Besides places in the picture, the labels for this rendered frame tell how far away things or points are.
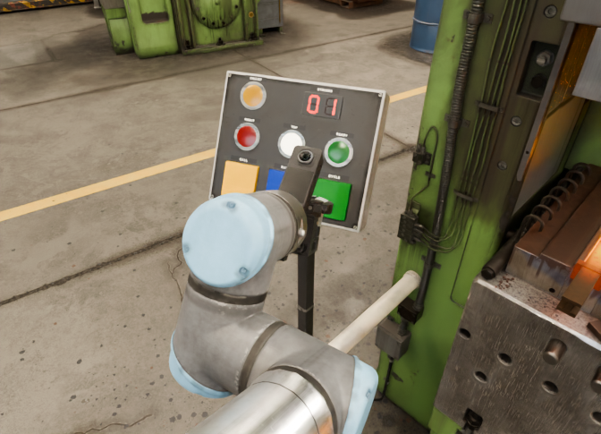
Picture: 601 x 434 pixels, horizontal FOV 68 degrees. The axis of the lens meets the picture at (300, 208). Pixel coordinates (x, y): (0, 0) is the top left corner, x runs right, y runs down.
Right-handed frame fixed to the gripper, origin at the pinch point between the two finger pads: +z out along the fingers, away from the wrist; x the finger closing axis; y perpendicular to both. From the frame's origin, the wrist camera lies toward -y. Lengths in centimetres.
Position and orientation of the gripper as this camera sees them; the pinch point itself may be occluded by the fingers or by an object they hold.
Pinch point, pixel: (317, 199)
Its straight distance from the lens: 78.9
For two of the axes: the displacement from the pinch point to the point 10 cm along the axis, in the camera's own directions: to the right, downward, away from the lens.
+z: 2.9, -0.8, 9.5
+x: 9.4, 2.0, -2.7
